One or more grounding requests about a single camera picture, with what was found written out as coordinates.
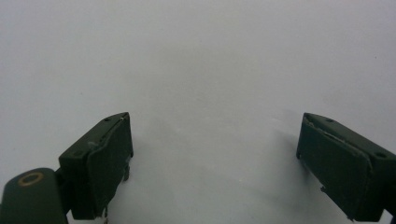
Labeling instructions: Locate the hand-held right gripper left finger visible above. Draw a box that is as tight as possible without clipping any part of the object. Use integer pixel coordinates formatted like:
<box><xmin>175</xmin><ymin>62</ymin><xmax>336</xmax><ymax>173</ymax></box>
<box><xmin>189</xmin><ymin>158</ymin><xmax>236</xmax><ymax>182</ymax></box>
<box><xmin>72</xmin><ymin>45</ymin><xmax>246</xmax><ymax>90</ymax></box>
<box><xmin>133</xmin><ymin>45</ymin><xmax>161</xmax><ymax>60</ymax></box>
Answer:
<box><xmin>58</xmin><ymin>111</ymin><xmax>134</xmax><ymax>220</ymax></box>

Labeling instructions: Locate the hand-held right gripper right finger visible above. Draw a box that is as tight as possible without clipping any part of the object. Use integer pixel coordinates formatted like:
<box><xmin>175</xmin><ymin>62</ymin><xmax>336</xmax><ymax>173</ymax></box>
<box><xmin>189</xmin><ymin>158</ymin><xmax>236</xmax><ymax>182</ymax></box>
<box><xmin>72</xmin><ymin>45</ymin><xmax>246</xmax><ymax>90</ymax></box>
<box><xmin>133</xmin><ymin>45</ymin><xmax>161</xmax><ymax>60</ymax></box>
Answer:
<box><xmin>295</xmin><ymin>112</ymin><xmax>396</xmax><ymax>223</ymax></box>

